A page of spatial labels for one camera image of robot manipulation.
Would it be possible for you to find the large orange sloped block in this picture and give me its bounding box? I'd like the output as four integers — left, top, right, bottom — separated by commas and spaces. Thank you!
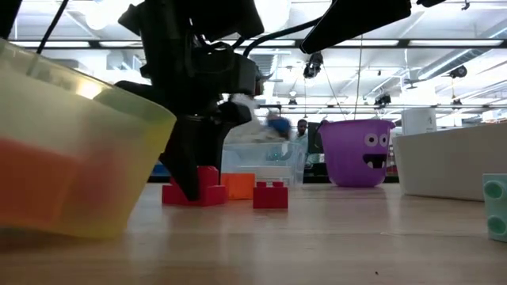
0, 137, 120, 233

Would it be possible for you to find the white sign board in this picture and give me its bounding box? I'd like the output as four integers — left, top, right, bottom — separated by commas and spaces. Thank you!
402, 108, 438, 136

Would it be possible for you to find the red-pink stepped block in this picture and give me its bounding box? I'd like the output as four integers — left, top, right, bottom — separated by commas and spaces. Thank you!
161, 165, 230, 207

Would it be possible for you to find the small orange sloped block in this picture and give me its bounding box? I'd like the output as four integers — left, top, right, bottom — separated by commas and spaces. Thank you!
220, 173, 257, 201

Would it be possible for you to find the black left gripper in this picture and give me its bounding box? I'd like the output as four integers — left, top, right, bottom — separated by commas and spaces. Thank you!
117, 0, 265, 202

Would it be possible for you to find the black monitor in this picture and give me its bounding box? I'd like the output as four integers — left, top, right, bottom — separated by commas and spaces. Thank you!
307, 121, 322, 154

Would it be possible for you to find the small red block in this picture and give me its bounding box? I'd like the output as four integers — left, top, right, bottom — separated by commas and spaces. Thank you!
252, 180, 289, 210

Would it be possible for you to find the mint green block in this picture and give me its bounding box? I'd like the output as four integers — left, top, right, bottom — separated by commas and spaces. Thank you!
482, 173, 507, 243

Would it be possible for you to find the blue storage shelf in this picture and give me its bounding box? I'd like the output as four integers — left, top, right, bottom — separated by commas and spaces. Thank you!
151, 161, 172, 178

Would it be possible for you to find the purple monster face bucket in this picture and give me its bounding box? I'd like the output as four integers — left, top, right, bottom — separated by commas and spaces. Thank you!
318, 118, 397, 188

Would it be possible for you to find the white plastic bin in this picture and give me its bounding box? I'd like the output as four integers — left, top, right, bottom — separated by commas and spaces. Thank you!
392, 122, 507, 202

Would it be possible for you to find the clear plastic container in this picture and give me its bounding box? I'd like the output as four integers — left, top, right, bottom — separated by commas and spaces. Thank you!
220, 141, 307, 188

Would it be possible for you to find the thin hanging cable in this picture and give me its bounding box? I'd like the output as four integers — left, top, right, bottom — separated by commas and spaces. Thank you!
353, 34, 366, 120

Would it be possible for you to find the yellow translucent plastic bin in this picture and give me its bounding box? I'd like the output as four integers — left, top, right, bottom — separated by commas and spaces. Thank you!
0, 37, 177, 241

